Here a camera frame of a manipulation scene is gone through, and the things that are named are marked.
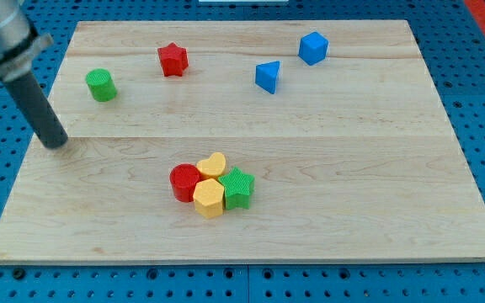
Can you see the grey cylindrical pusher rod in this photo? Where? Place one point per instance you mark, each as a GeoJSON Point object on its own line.
{"type": "Point", "coordinates": [36, 109]}

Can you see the red star block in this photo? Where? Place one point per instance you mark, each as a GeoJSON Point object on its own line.
{"type": "Point", "coordinates": [173, 59]}

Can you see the yellow hexagon block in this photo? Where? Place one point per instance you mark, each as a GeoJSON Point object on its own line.
{"type": "Point", "coordinates": [209, 198]}

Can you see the green cylinder block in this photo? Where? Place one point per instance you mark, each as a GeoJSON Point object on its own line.
{"type": "Point", "coordinates": [101, 85]}

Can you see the blue triangular prism block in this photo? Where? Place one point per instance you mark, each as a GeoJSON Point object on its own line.
{"type": "Point", "coordinates": [266, 76]}

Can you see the yellow heart block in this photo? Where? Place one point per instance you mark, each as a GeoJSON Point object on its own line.
{"type": "Point", "coordinates": [212, 167]}

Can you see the red cylinder block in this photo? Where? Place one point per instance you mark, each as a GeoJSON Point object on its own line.
{"type": "Point", "coordinates": [183, 179]}

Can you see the light wooden board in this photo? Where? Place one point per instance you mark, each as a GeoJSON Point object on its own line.
{"type": "Point", "coordinates": [354, 158]}

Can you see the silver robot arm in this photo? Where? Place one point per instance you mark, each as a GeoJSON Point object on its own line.
{"type": "Point", "coordinates": [20, 42]}

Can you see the blue cube block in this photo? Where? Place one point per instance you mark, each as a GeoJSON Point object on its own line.
{"type": "Point", "coordinates": [313, 48]}

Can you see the green star block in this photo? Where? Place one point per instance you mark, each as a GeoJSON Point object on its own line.
{"type": "Point", "coordinates": [238, 189]}

